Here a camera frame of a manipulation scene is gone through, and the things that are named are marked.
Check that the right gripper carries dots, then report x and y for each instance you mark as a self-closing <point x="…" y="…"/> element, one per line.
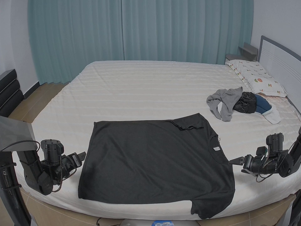
<point x="251" y="165"/>

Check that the black chest of drawers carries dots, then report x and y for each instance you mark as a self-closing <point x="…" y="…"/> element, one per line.
<point x="9" y="93"/>

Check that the white garment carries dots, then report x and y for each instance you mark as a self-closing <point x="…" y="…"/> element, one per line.
<point x="274" y="116"/>

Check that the grey garment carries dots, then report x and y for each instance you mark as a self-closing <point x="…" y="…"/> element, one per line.
<point x="228" y="100"/>

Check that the black T-shirt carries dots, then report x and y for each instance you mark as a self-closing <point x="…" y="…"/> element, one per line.
<point x="152" y="159"/>

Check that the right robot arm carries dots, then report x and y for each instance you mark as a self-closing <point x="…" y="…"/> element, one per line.
<point x="287" y="163"/>

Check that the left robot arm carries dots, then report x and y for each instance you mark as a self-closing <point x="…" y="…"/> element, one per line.
<point x="30" y="166"/>

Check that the white printed pillow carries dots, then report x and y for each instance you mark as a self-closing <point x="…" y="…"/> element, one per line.
<point x="258" y="78"/>

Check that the grey bedside table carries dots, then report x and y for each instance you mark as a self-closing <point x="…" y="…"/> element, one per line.
<point x="249" y="49"/>

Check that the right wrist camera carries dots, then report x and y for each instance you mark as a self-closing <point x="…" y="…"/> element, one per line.
<point x="261" y="151"/>

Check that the blue-green curtain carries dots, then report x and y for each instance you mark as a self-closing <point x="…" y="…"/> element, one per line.
<point x="75" y="32"/>
<point x="188" y="22"/>

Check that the black shiny garment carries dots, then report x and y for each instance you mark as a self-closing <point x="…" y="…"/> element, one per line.
<point x="245" y="102"/>

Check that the bed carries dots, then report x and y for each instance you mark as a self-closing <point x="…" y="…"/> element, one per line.
<point x="141" y="90"/>

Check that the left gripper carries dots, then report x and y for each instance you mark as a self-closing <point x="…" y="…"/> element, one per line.
<point x="70" y="162"/>

